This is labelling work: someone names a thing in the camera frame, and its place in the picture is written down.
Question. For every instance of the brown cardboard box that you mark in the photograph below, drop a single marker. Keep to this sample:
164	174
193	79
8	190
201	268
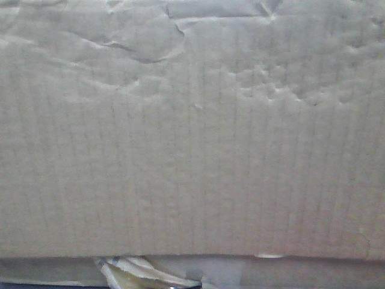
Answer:
214	144

